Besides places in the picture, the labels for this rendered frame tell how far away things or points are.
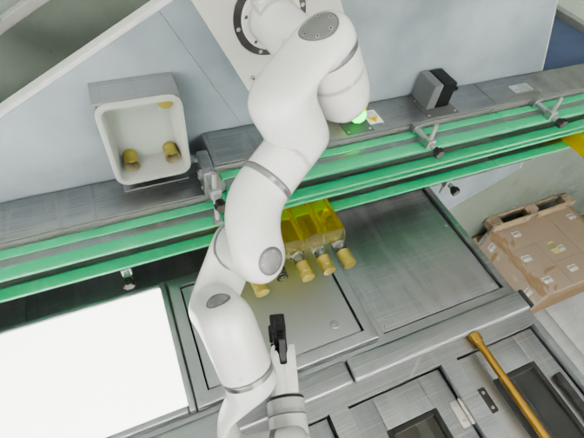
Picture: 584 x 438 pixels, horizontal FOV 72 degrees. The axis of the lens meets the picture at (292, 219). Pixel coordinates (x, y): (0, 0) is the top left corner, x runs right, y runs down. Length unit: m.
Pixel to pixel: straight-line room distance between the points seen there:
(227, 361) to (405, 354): 0.59
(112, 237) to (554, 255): 4.47
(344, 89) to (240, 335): 0.39
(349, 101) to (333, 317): 0.62
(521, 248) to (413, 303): 3.65
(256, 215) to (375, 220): 0.84
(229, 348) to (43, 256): 0.58
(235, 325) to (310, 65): 0.37
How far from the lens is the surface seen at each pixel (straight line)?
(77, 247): 1.05
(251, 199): 0.56
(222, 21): 0.86
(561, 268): 4.89
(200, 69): 0.99
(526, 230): 5.00
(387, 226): 1.35
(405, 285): 1.24
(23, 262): 1.07
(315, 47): 0.58
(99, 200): 1.10
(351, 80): 0.63
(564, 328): 5.54
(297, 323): 1.07
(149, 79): 0.96
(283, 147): 0.59
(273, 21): 0.80
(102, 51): 0.94
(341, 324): 1.09
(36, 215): 1.12
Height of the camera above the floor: 1.58
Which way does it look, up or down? 33 degrees down
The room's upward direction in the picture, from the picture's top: 153 degrees clockwise
